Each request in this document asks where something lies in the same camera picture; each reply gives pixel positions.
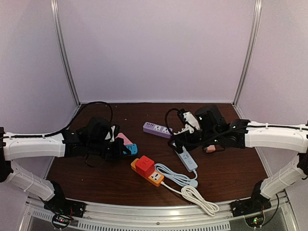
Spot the blue square plug adapter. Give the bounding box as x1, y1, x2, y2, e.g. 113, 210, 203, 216
126, 143, 138, 156

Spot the light pink charger plug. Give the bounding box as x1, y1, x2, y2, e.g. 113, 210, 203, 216
205, 145, 216, 153

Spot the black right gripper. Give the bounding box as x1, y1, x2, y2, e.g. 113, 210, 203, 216
167, 130, 220, 155

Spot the purple power strip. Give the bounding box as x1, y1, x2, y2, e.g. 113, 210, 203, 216
142, 122, 171, 139

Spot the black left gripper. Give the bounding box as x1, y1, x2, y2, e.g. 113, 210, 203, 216
88, 137, 131, 162

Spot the aluminium corner post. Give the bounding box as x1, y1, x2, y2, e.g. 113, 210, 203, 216
232, 0, 262, 107
50, 0, 80, 107

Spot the pink triangular power socket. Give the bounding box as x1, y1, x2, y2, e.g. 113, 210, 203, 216
117, 133, 133, 145

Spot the light blue coiled cable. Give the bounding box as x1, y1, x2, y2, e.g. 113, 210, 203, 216
154, 163, 199, 188

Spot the right aluminium corner post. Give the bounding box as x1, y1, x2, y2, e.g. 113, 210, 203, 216
232, 0, 262, 107

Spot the red plug adapter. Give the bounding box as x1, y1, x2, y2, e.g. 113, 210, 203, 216
135, 155, 155, 178

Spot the left aluminium corner post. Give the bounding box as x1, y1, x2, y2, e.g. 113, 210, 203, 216
50, 0, 80, 107

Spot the aluminium front frame rail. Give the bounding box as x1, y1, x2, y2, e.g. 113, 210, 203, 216
17, 191, 299, 231

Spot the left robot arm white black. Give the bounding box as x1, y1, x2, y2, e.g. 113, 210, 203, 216
0, 117, 133, 214

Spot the orange power strip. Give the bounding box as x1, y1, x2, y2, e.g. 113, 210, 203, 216
130, 156, 164, 187

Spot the white coiled cable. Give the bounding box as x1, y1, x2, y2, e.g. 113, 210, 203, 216
160, 181, 220, 217

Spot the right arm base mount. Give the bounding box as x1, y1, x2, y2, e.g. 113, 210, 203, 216
230, 181, 271, 217

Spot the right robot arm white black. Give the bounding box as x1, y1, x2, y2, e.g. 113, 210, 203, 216
168, 105, 308, 213

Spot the light blue power strip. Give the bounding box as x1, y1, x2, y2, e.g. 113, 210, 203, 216
175, 147, 198, 172

